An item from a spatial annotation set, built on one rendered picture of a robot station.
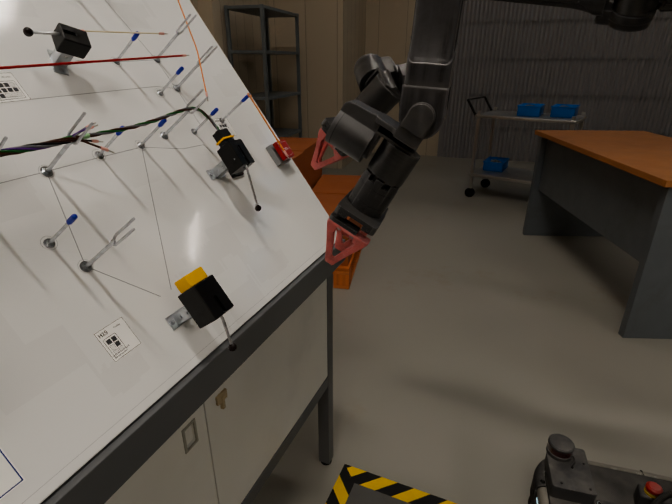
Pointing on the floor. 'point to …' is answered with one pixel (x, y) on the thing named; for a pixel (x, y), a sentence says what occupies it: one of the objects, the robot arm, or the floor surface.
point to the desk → (612, 209)
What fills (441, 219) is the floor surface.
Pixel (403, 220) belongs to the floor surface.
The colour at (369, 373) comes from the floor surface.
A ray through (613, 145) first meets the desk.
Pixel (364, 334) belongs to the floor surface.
